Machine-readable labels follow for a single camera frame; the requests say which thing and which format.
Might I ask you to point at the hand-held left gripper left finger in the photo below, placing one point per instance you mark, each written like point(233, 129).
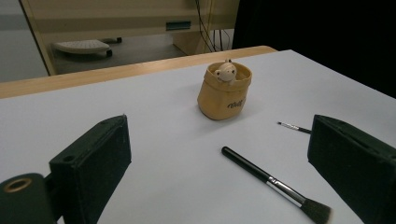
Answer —
point(93, 168)

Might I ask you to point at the white table cover board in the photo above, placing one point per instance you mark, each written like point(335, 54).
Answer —
point(171, 130)

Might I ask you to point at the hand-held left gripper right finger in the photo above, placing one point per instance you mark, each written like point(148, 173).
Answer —
point(351, 165)

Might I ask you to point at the black curtain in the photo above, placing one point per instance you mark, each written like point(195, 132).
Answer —
point(311, 25)

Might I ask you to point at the thin black makeup brush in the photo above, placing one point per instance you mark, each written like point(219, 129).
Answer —
point(292, 127)

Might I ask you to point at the light wooden table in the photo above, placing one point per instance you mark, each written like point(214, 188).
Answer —
point(93, 74)

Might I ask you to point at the large black makeup brush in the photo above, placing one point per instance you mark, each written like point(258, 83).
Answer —
point(249, 165)

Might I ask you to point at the beige wooden desk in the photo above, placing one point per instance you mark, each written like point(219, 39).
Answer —
point(109, 18)

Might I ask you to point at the tan bear pen holder cup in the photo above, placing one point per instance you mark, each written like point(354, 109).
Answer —
point(218, 99)

